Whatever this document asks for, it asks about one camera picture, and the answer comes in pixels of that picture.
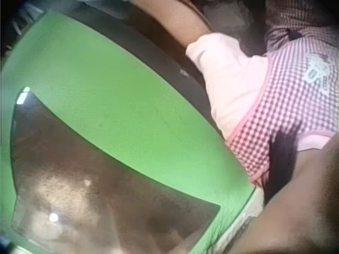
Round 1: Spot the green plastic board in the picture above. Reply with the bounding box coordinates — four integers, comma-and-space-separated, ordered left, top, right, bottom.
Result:
0, 12, 257, 254

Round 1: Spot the dark glossy panel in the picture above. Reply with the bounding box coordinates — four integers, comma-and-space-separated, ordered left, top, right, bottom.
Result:
10, 88, 221, 254

